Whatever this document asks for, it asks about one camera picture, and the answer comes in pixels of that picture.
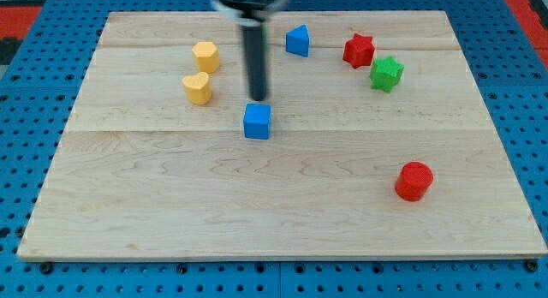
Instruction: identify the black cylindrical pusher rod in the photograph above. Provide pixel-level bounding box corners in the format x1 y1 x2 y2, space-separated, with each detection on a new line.
241 22 269 101

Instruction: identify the blue triangle block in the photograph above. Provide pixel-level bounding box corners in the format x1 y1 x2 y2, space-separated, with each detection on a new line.
285 25 310 57

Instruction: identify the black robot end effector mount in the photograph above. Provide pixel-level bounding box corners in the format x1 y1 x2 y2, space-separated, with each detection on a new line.
211 0 289 20

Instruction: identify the yellow heart block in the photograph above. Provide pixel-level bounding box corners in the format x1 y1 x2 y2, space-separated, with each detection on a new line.
182 72 212 105

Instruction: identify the yellow hexagon block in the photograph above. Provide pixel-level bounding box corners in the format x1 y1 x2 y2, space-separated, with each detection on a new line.
192 41 220 74

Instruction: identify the green star block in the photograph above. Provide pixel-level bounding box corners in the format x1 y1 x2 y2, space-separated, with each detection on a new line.
369 57 404 93

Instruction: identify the blue cube block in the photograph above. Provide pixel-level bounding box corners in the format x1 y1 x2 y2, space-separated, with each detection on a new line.
243 103 271 140

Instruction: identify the red star block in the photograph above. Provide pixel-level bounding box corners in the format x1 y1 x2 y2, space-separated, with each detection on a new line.
342 33 376 69

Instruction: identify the green block behind rod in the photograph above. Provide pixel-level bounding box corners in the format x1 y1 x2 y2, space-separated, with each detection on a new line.
262 26 268 51

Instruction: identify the light wooden board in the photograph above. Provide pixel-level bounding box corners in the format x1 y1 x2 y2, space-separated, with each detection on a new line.
17 11 547 262

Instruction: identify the red cylinder block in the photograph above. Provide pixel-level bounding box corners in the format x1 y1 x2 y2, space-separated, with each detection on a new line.
395 161 434 202

